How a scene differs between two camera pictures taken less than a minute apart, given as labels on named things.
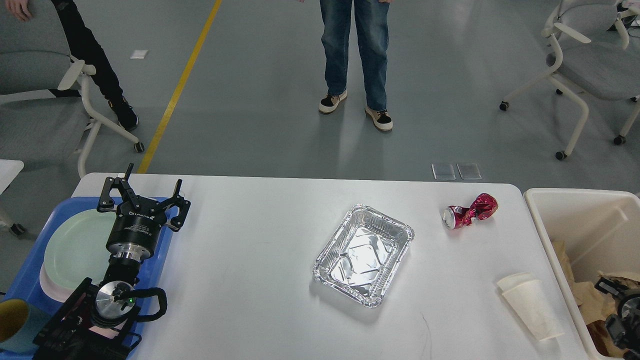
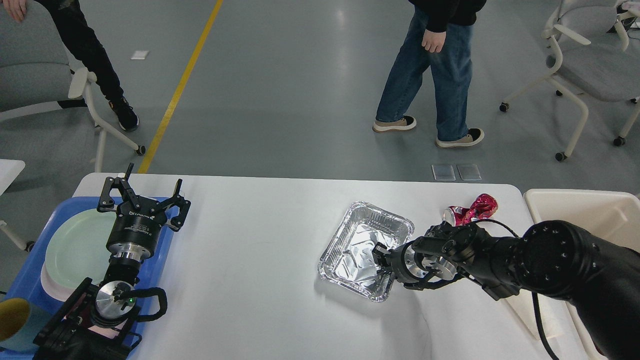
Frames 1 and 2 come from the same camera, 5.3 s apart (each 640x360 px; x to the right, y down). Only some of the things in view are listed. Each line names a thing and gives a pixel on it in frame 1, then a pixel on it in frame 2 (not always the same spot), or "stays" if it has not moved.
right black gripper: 624,328 → 405,263
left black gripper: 136,230 stays
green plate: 77,249 stays
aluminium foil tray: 361,257 stays
